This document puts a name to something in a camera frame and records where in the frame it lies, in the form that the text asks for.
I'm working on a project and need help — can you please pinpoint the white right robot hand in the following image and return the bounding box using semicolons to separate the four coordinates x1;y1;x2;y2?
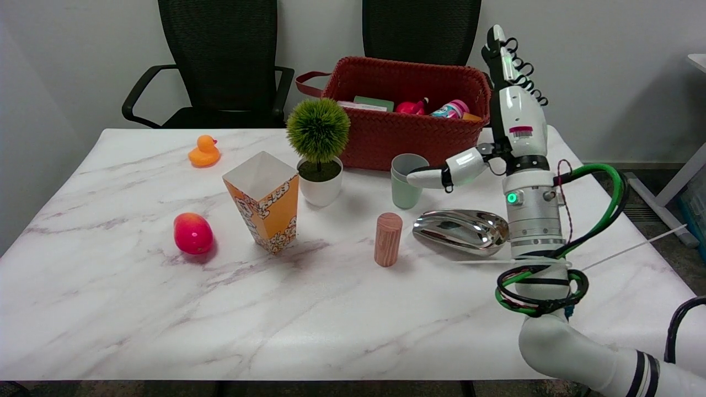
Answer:
407;24;550;190

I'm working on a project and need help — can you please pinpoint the wooden cylinder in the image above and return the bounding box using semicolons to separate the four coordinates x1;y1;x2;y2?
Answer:
375;213;403;268

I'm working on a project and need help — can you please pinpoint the pink bottle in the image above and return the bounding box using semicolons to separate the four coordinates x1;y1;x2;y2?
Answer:
430;99;470;120

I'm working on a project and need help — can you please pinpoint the red toy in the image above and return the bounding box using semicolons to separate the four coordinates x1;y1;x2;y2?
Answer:
395;98;430;116

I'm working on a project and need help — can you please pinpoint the shiny metal scoop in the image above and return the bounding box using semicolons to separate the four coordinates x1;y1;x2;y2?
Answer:
413;209;511;257

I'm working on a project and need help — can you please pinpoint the red woven basket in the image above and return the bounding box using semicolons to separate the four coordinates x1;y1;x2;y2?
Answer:
295;56;494;173

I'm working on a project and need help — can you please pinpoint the pale green plastic cup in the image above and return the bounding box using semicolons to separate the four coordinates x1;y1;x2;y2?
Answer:
391;153;430;210

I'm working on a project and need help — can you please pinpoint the black mesh office chair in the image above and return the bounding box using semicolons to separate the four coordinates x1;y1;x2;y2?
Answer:
362;0;482;67

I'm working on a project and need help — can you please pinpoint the green flat box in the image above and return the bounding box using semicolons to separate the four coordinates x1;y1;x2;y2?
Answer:
353;95;395;112

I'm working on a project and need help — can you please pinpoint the white desk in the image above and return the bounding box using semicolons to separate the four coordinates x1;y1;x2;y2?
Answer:
622;53;706;249

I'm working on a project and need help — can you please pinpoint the white zip tie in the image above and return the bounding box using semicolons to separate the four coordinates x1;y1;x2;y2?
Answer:
581;223;688;272

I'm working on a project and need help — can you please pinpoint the blue bin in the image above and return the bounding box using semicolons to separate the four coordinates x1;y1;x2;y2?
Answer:
680;182;706;260

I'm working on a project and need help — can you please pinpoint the green ball plant white pot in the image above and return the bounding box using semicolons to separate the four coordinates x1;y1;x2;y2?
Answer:
286;98;351;207

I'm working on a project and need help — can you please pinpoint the orange popcorn box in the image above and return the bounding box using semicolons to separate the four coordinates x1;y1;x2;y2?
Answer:
222;151;300;255

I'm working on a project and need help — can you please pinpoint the black office chair with armrests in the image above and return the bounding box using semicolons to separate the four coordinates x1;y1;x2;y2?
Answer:
122;0;295;129

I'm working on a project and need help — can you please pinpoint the orange rubber duck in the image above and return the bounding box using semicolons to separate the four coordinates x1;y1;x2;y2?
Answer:
188;135;221;168

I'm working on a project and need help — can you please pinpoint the red toy mango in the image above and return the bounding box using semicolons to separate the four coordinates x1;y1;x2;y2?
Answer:
173;213;214;255

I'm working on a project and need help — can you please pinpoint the green and black cable bundle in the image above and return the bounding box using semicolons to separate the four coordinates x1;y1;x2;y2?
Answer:
495;160;630;318

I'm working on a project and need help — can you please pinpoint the black loose cable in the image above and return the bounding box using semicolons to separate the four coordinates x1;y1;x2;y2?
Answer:
664;296;706;364

